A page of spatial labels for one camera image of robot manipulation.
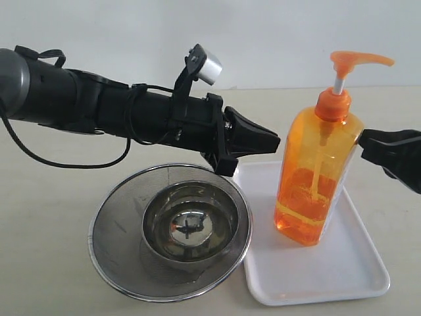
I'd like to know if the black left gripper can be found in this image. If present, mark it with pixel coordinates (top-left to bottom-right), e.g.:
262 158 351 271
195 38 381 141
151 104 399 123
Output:
164 93 280 177

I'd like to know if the orange pump soap bottle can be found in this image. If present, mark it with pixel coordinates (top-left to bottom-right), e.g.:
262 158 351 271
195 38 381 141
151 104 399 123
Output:
274 51 395 246

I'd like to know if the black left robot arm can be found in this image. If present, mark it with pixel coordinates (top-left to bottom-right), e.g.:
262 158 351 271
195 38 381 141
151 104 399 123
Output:
1 45 280 176

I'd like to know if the small stainless steel bowl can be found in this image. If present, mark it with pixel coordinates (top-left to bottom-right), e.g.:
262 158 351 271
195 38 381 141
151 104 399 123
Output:
142 180 240 272

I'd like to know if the white rectangular plastic tray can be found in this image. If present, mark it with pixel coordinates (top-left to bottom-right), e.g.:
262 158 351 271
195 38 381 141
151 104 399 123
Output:
233 161 391 306

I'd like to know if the steel mesh strainer basket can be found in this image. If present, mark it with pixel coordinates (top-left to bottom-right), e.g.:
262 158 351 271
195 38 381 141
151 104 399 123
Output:
88 163 253 303

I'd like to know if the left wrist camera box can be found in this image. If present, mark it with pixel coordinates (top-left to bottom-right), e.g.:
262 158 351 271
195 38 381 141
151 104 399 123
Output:
171 43 222 118

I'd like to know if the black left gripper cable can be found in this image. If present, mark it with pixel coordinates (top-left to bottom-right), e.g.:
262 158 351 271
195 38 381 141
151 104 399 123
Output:
0 45 180 170

